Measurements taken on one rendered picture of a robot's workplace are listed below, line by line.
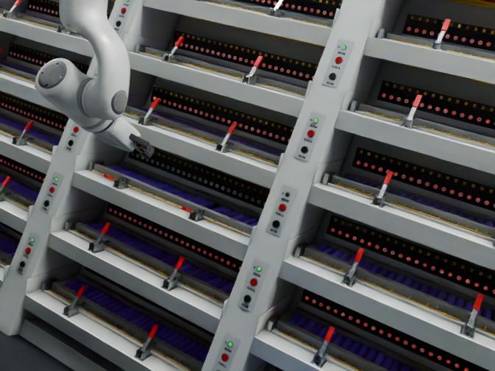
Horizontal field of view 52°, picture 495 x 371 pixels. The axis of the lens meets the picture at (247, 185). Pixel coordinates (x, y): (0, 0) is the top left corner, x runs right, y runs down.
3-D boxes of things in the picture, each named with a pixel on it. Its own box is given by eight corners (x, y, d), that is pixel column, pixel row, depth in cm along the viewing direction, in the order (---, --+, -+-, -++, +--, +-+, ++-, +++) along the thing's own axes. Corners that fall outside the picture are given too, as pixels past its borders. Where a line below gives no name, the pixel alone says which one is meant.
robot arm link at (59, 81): (118, 95, 106) (83, 89, 110) (82, 58, 95) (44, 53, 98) (102, 130, 104) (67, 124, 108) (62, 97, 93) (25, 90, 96)
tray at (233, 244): (244, 262, 127) (253, 227, 125) (71, 185, 152) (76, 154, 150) (278, 244, 145) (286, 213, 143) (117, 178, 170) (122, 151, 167)
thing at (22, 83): (72, 117, 157) (79, 72, 153) (-49, 72, 182) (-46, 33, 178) (118, 117, 174) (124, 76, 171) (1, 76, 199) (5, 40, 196)
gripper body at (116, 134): (71, 123, 110) (99, 145, 120) (105, 135, 106) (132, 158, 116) (88, 93, 112) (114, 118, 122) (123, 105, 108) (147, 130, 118)
